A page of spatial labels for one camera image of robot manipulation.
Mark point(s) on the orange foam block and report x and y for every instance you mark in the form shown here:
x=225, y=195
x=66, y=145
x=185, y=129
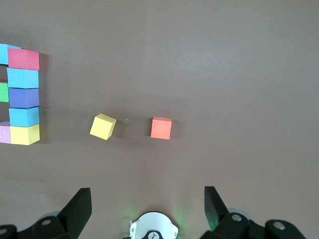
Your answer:
x=161, y=128

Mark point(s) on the purple foam block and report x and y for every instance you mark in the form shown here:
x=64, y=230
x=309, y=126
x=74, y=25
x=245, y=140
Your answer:
x=23, y=97

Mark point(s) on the pink foam block with mark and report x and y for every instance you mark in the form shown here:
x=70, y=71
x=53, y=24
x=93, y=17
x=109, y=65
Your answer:
x=4, y=133

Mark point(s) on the green foam block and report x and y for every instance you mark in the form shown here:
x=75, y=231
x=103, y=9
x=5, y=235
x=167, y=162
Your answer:
x=3, y=92

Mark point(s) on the light blue foam block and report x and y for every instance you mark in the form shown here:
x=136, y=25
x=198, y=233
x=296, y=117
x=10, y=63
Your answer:
x=22, y=78
x=3, y=53
x=23, y=117

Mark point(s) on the brown table mat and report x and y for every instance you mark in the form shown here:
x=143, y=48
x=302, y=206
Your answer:
x=199, y=74

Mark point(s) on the yellow foam block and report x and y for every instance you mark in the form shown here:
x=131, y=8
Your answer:
x=102, y=126
x=23, y=135

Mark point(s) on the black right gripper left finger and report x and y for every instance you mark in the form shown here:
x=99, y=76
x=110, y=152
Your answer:
x=72, y=219

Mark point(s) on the red foam block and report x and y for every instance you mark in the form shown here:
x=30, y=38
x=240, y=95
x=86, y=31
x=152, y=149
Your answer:
x=23, y=59

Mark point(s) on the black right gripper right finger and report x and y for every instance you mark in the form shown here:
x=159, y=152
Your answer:
x=221, y=221

